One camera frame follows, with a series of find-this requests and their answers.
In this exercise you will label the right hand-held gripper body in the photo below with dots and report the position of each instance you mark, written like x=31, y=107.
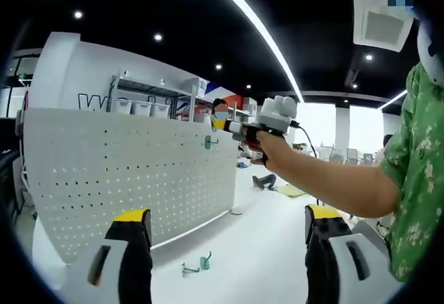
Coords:
x=277, y=116

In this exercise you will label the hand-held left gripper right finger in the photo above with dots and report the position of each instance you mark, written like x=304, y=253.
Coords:
x=343, y=269

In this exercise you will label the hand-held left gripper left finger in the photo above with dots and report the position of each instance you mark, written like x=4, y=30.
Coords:
x=107, y=269

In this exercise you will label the white perforated mounting plate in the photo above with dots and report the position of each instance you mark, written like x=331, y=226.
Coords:
x=104, y=165

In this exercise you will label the person's right hand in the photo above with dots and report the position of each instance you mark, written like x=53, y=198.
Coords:
x=274, y=148

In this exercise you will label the shelf rack with white boxes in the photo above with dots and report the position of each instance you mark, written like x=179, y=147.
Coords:
x=249, y=104

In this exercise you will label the grey curved tool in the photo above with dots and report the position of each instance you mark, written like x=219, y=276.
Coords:
x=265, y=180

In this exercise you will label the white storage bin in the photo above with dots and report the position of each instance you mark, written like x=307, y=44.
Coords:
x=161, y=110
x=124, y=106
x=142, y=108

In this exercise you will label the yellow cloth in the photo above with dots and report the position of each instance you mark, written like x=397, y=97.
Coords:
x=291, y=191

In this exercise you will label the long ceiling light strip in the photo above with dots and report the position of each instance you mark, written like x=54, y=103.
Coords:
x=262, y=28

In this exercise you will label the grey metal shelf rack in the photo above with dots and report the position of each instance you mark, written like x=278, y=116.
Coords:
x=149, y=87

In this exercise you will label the short ceiling light strip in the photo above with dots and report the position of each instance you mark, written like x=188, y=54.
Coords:
x=395, y=98

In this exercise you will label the group of ceiling spotlights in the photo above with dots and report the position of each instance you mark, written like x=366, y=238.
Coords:
x=157, y=36

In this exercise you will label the black cabinet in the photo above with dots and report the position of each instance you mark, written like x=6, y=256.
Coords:
x=8, y=179

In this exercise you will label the ceiling air conditioner cassette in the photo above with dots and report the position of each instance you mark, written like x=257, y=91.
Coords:
x=381, y=26

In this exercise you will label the white worn device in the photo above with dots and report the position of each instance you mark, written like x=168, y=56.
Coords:
x=425, y=61

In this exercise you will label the glass office partition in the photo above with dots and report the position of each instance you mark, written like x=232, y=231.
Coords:
x=10, y=102

